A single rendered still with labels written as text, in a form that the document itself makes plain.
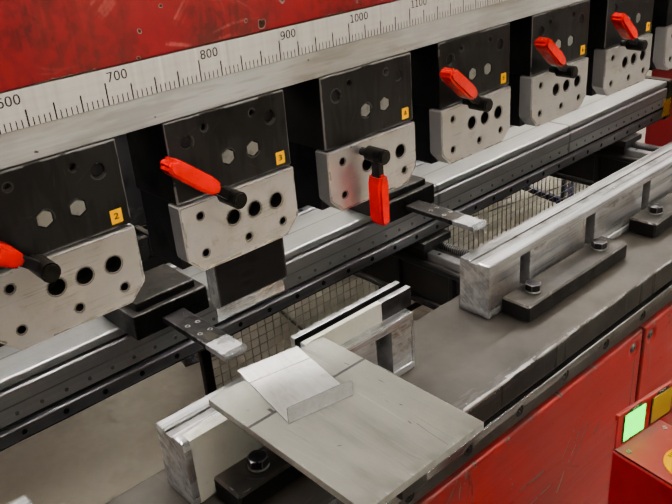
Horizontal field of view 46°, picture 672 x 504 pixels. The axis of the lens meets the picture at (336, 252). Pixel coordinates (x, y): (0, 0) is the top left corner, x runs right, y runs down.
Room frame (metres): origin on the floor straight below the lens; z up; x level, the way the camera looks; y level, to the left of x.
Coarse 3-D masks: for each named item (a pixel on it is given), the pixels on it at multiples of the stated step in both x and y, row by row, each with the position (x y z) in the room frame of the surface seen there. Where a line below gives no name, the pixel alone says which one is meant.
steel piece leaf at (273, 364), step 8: (288, 352) 0.84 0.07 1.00; (296, 352) 0.84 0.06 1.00; (264, 360) 0.83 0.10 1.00; (272, 360) 0.83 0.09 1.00; (280, 360) 0.83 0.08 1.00; (288, 360) 0.82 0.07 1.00; (296, 360) 0.82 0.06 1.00; (304, 360) 0.82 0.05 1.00; (248, 368) 0.81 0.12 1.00; (256, 368) 0.81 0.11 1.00; (264, 368) 0.81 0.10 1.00; (272, 368) 0.81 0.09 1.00; (280, 368) 0.81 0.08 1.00; (248, 376) 0.80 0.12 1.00; (256, 376) 0.80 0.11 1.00; (264, 376) 0.79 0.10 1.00
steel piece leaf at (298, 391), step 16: (288, 368) 0.81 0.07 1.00; (304, 368) 0.80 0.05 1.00; (320, 368) 0.80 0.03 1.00; (256, 384) 0.78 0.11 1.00; (272, 384) 0.78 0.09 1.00; (288, 384) 0.77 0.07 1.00; (304, 384) 0.77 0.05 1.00; (320, 384) 0.77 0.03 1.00; (336, 384) 0.77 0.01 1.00; (272, 400) 0.74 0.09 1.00; (288, 400) 0.74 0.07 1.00; (304, 400) 0.71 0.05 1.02; (320, 400) 0.72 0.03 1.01; (336, 400) 0.73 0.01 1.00; (288, 416) 0.70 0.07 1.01; (304, 416) 0.71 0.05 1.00
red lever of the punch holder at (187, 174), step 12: (168, 168) 0.70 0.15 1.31; (180, 168) 0.70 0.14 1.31; (192, 168) 0.71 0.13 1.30; (180, 180) 0.70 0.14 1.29; (192, 180) 0.71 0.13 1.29; (204, 180) 0.71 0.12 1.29; (216, 180) 0.73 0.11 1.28; (204, 192) 0.72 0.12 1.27; (216, 192) 0.72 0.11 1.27; (228, 192) 0.74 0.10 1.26; (240, 192) 0.74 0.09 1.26; (228, 204) 0.74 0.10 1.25; (240, 204) 0.73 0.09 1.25
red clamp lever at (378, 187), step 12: (372, 156) 0.87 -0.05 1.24; (384, 156) 0.87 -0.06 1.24; (372, 168) 0.88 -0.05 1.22; (372, 180) 0.88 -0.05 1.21; (384, 180) 0.87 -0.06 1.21; (372, 192) 0.88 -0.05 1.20; (384, 192) 0.87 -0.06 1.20; (372, 204) 0.88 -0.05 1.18; (384, 204) 0.87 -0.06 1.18; (372, 216) 0.88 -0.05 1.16; (384, 216) 0.87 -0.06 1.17
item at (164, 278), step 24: (144, 288) 0.99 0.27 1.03; (168, 288) 0.98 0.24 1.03; (192, 288) 1.00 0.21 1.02; (120, 312) 0.95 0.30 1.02; (144, 312) 0.94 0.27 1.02; (168, 312) 0.96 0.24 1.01; (192, 312) 0.98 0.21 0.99; (144, 336) 0.93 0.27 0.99; (192, 336) 0.90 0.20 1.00; (216, 336) 0.89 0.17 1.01
